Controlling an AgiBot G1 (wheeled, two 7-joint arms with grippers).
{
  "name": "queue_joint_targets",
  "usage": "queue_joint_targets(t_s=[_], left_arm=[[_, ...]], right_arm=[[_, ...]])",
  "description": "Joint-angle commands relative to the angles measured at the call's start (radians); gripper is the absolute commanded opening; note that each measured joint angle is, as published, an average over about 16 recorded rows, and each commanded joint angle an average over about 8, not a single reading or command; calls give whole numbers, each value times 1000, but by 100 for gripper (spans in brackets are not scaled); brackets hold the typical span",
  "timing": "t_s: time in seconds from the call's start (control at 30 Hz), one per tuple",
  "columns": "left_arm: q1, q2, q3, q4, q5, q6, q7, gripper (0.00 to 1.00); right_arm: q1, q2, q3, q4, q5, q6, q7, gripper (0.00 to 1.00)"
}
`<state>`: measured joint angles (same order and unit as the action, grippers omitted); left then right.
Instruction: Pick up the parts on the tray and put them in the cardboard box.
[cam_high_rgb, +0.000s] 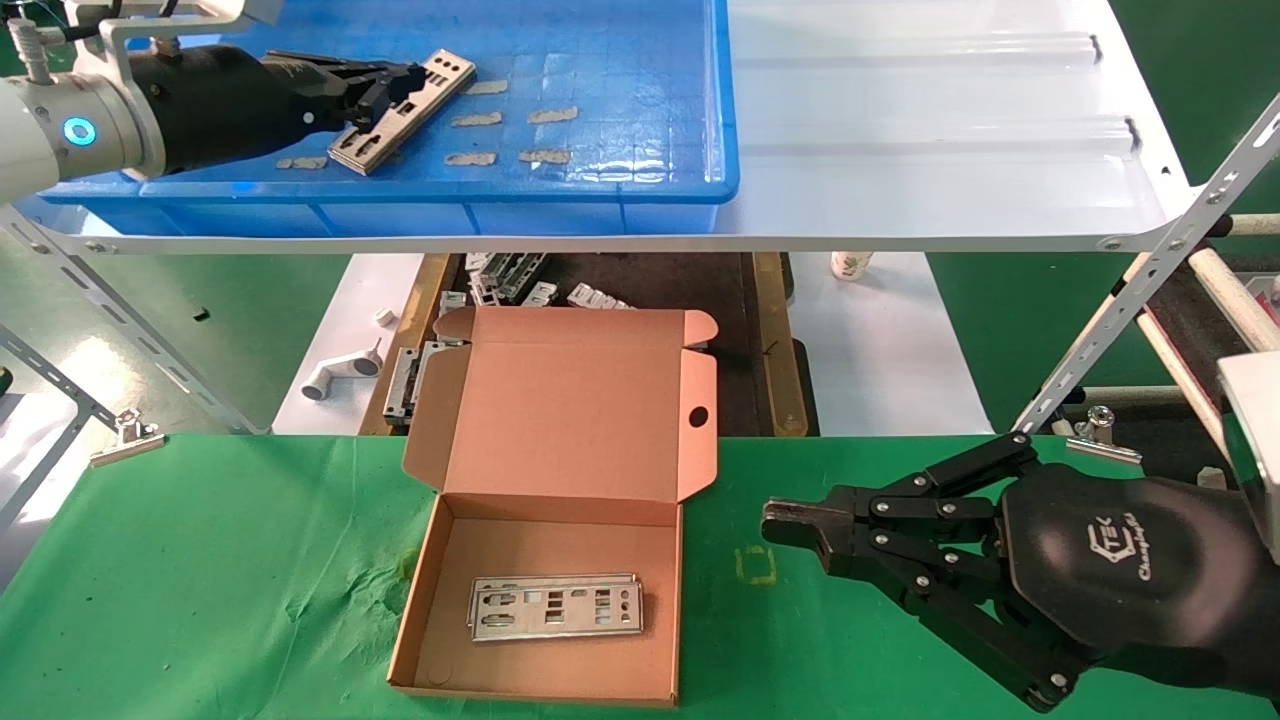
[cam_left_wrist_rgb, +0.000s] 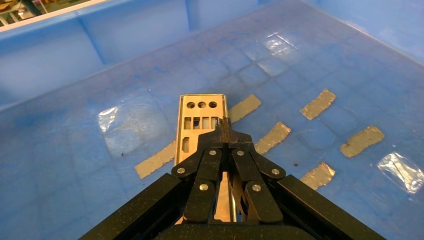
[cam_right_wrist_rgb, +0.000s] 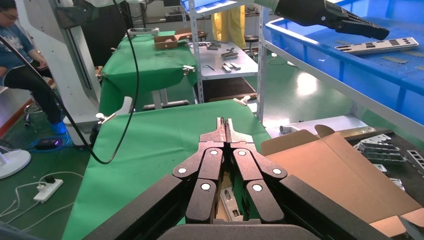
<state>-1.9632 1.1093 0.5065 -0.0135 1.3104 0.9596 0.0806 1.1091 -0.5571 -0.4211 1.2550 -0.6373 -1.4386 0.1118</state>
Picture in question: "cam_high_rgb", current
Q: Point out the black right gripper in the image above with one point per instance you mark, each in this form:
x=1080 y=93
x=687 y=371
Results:
x=1130 y=560

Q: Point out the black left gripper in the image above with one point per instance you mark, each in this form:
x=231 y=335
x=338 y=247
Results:
x=220 y=110

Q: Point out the metal io shield plate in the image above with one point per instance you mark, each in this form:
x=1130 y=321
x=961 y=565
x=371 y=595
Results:
x=560 y=629
x=430 y=95

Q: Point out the blue plastic tray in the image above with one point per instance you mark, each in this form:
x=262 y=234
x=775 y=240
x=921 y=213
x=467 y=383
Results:
x=620 y=60

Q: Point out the black tray with wooden edges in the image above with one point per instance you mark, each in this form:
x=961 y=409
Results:
x=660 y=285

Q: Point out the brown cardboard box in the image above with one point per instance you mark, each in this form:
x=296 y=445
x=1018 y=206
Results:
x=580 y=400

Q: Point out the silver binder clip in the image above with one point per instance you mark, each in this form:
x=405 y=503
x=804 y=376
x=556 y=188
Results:
x=1100 y=440
x=130 y=435

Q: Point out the white plastic pipe fitting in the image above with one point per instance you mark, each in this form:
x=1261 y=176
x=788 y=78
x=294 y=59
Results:
x=345 y=372

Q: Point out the perforated metal shelf brace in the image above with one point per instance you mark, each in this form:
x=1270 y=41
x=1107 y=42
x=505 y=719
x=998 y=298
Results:
x=1150 y=270
x=130 y=315
x=50 y=375

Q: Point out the white metal shelf board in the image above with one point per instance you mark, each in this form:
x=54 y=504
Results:
x=900 y=150

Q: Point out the green cloth mat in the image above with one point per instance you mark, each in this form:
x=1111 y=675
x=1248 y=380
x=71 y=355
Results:
x=250 y=560

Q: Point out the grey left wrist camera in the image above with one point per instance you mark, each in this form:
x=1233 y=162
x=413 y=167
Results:
x=250 y=8

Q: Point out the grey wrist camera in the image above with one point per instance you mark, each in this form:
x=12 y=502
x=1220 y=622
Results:
x=1255 y=440
x=250 y=8

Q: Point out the silver metal bracket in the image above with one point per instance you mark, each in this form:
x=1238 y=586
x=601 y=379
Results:
x=522 y=272
x=597 y=297
x=432 y=355
x=480 y=280
x=400 y=380
x=452 y=300
x=540 y=293

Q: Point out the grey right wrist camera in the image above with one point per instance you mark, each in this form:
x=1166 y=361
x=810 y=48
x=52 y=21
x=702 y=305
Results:
x=1255 y=440

